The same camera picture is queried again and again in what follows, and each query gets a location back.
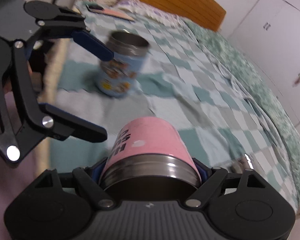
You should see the pink happy supply chain cup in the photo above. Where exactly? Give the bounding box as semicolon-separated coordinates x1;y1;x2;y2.
99;116;202;201

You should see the blue cartoon sticker cup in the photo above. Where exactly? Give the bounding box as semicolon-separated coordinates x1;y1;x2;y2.
96;31;151;98

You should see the pink-edged phone on bed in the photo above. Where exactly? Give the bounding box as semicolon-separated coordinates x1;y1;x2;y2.
86;4;135;22

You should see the frilled floral pillow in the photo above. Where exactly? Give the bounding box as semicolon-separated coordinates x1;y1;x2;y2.
85;0;185;28

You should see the checkered teal bed sheet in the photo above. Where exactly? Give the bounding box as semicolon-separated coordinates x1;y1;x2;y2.
49;1;299;209

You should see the green floral duvet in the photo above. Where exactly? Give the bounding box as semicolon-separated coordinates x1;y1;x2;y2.
183;18;300;206

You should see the white built-in wardrobe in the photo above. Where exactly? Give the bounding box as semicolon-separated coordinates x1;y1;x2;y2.
229;0;300;126

